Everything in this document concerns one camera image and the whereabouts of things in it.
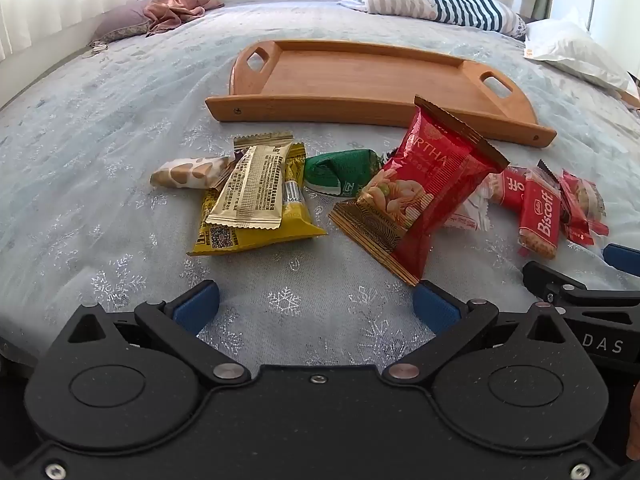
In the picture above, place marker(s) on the large red nut packet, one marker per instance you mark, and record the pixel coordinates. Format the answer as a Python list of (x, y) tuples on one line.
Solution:
[(425, 185)]

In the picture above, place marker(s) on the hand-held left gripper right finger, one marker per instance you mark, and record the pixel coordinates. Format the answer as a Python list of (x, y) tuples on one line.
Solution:
[(435, 305)]

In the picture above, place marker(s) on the yellow snack packet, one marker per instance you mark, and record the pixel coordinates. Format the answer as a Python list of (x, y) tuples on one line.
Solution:
[(295, 220)]

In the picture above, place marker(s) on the purple pillow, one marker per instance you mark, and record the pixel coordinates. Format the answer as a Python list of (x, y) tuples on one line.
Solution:
[(120, 22)]

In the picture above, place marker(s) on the brown wooden furniture edge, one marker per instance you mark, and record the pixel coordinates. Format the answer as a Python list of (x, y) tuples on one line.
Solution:
[(634, 100)]

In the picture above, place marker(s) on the pink cloth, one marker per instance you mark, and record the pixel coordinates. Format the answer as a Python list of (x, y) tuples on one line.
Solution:
[(175, 10)]

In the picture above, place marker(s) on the small white snack packet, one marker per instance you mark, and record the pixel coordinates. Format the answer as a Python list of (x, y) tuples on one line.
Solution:
[(472, 212)]

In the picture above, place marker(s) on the person's right hand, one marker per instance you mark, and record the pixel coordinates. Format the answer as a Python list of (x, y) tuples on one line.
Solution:
[(635, 420)]

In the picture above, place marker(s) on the red biscuit packet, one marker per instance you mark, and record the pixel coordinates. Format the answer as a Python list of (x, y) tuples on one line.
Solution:
[(510, 187), (540, 215)]

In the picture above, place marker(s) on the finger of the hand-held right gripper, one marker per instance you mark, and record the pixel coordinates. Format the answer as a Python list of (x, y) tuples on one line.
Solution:
[(555, 287), (622, 256)]

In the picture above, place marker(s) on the green snack packet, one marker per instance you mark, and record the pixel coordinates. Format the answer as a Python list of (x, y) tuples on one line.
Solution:
[(340, 172)]

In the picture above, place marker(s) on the giraffe pattern candy packet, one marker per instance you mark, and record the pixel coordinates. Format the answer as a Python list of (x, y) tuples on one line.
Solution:
[(185, 172)]

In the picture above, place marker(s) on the pale blue snowflake bedspread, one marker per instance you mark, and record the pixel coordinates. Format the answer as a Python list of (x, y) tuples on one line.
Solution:
[(100, 160)]

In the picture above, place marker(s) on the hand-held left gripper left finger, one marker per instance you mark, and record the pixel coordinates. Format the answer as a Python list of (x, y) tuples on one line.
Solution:
[(197, 305)]

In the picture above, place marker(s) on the gold snack packet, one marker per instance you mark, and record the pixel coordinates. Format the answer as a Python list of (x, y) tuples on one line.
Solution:
[(250, 190)]

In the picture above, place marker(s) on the white pillow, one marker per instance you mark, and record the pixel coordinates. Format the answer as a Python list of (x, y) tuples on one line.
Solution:
[(570, 47)]

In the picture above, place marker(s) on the small beige object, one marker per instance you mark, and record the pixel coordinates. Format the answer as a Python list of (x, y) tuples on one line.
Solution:
[(96, 50)]

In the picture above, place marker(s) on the striped pillow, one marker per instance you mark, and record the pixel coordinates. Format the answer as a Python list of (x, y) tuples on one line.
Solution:
[(425, 0)]

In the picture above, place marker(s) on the wooden tray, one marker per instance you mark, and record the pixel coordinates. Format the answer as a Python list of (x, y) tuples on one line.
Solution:
[(370, 80)]

